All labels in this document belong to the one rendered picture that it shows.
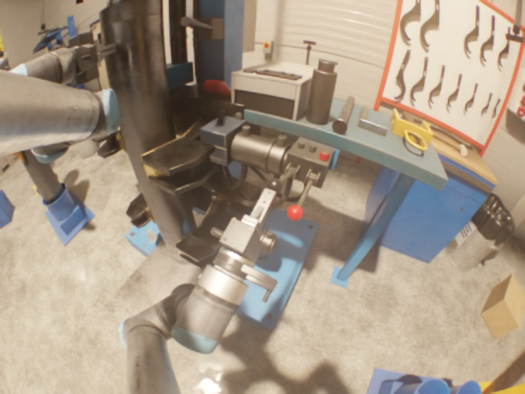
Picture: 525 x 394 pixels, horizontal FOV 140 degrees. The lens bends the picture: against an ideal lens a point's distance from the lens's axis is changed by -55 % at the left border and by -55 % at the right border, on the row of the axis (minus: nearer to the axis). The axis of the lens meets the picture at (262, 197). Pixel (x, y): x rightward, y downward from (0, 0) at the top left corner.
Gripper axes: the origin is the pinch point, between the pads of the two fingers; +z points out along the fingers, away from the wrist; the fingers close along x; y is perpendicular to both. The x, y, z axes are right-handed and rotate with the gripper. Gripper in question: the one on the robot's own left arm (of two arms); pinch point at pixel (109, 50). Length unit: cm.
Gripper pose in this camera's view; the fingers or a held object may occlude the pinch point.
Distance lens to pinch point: 72.3
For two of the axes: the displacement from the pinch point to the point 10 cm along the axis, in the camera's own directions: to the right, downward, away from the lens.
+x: -0.6, 7.2, 6.9
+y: -10.0, -0.9, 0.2
